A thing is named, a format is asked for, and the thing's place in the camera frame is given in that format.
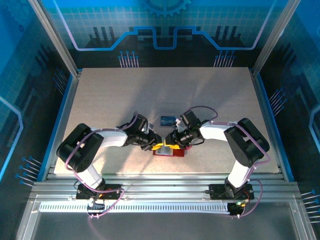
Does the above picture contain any red card holder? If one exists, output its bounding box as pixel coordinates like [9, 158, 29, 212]
[151, 144, 193, 158]

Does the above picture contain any blue credit card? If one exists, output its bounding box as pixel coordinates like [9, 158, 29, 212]
[160, 115, 177, 127]

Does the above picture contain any clear acrylic card stand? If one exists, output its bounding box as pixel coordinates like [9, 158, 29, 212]
[157, 106, 180, 129]

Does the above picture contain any small black electronics box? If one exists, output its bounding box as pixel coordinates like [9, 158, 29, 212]
[228, 201, 247, 217]
[86, 198, 106, 216]

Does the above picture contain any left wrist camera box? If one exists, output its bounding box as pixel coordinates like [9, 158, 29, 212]
[131, 113, 154, 133]

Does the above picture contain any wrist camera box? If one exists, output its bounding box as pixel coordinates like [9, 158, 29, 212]
[131, 113, 154, 133]
[174, 109, 201, 131]

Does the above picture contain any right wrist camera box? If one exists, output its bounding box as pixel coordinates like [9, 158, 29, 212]
[174, 109, 201, 131]

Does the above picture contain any aluminium front frame rail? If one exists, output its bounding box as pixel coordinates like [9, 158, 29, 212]
[29, 173, 302, 204]

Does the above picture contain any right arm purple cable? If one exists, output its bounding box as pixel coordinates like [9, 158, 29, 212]
[184, 105, 272, 220]

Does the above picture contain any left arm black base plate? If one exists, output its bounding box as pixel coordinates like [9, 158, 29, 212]
[76, 183, 121, 201]

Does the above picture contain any white slotted cable duct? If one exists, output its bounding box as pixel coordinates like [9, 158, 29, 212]
[39, 202, 231, 214]

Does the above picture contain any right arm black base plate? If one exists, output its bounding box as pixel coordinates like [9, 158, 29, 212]
[209, 183, 255, 201]

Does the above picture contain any aluminium side rail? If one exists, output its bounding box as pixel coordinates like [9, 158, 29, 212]
[249, 69, 288, 181]
[51, 69, 83, 176]

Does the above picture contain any aluminium corner post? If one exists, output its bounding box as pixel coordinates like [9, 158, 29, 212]
[27, 0, 83, 77]
[251, 0, 302, 76]

